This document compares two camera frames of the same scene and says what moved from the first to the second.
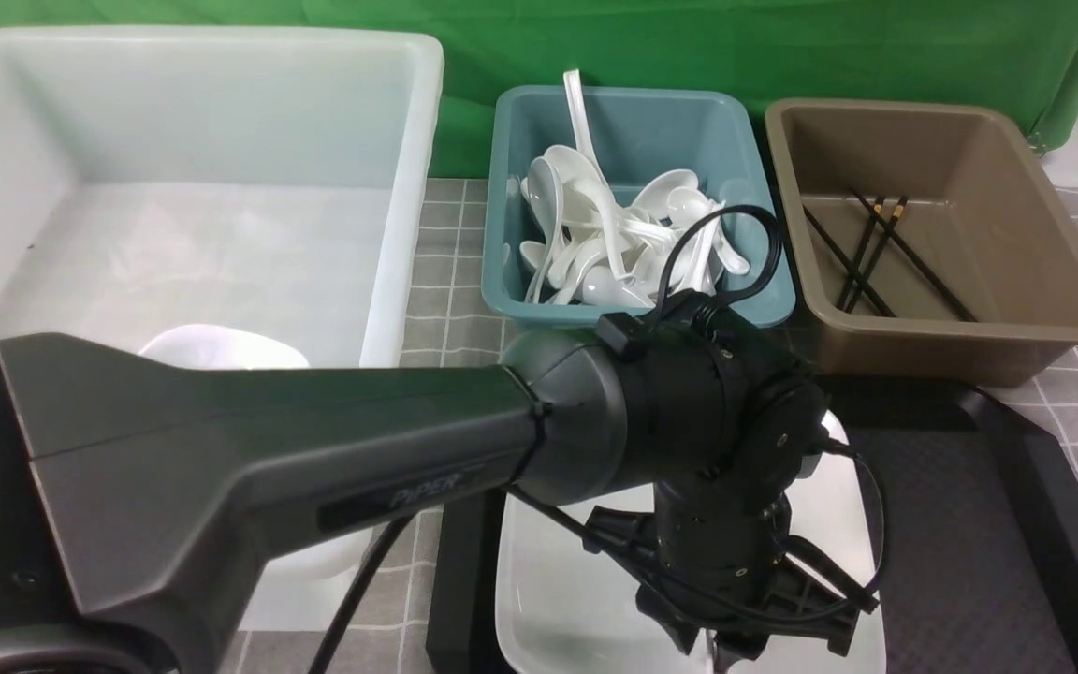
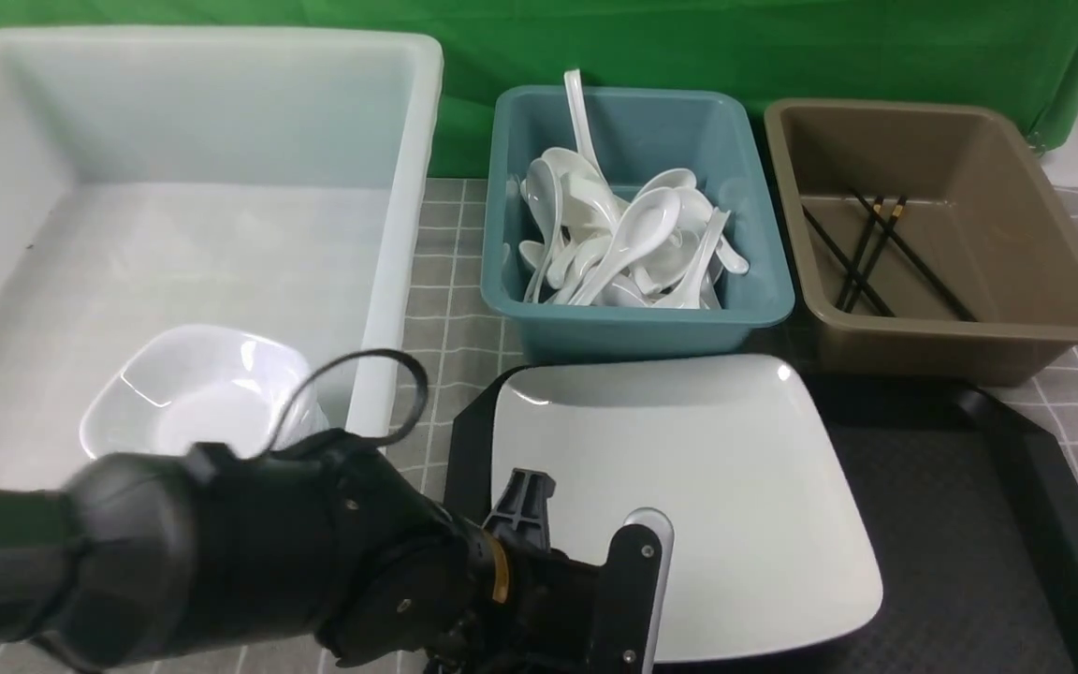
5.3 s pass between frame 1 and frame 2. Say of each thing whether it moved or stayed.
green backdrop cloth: stayed
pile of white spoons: stayed
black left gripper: moved
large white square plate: moved
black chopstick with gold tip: stayed
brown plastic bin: stayed
